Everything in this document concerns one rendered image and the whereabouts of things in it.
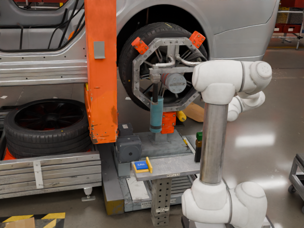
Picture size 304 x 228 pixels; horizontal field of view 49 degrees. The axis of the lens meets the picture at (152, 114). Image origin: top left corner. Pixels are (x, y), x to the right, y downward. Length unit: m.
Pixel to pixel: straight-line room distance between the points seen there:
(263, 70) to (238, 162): 1.76
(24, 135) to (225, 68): 1.50
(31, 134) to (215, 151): 1.35
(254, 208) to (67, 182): 1.33
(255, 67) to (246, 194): 0.57
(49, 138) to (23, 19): 2.13
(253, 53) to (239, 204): 1.59
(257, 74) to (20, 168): 1.62
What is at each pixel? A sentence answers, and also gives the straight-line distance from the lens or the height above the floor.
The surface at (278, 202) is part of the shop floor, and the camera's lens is 2.73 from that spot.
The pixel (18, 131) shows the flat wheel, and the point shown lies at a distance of 2.44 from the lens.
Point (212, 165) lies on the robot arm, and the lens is 1.50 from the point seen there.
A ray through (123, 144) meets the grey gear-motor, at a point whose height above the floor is 0.39.
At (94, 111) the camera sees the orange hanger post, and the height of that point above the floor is 0.76.
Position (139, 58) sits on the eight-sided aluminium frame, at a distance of 2.26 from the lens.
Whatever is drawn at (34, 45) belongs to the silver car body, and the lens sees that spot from 3.23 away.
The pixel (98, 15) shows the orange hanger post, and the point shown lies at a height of 1.32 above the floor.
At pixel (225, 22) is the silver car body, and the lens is 2.70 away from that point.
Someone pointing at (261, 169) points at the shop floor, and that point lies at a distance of 3.04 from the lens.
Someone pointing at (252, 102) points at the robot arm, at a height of 0.90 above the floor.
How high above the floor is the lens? 1.64
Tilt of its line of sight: 26 degrees down
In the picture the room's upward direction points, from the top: 3 degrees clockwise
